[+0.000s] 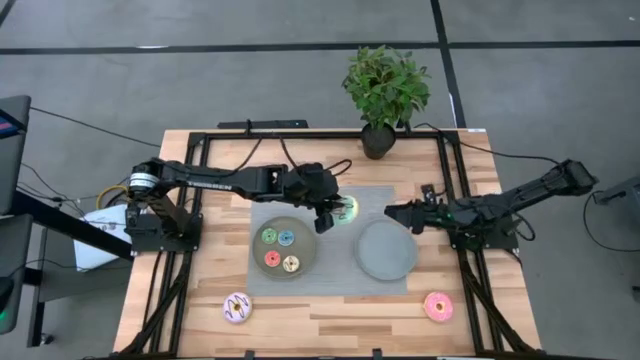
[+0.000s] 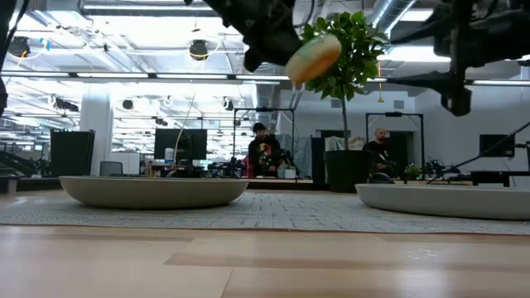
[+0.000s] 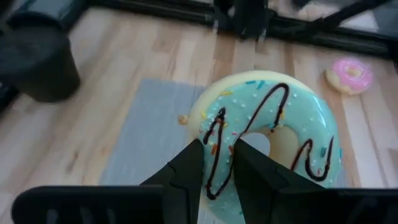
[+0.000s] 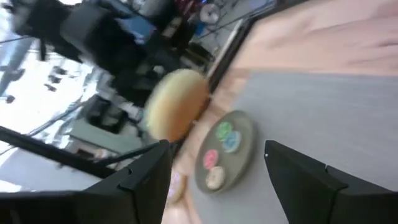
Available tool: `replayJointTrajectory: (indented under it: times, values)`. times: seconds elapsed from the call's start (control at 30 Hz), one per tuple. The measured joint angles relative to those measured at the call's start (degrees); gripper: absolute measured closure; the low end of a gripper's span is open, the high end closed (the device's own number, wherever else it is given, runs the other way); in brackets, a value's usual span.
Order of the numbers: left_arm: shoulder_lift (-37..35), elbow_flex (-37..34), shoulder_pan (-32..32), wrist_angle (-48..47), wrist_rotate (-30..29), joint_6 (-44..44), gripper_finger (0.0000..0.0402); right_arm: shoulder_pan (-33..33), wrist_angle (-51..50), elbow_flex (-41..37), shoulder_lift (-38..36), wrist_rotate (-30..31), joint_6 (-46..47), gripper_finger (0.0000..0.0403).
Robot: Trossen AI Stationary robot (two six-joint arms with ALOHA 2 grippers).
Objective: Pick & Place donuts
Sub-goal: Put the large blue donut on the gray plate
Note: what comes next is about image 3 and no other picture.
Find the black metal table frame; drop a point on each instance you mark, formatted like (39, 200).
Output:
(174, 11)

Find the grey woven placemat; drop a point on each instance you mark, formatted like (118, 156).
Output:
(149, 130)

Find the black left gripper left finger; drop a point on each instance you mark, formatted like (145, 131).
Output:
(183, 174)

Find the large pink sprinkled donut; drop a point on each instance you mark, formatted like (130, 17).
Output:
(348, 74)

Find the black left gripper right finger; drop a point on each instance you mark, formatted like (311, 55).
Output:
(258, 180)

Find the small tan crumb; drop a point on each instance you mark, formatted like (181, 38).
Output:
(183, 120)

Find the black plant pot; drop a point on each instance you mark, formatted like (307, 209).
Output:
(37, 68)

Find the large mint chocolate-drizzle donut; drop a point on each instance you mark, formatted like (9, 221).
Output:
(295, 105)

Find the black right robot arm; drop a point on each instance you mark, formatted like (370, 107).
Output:
(250, 18)

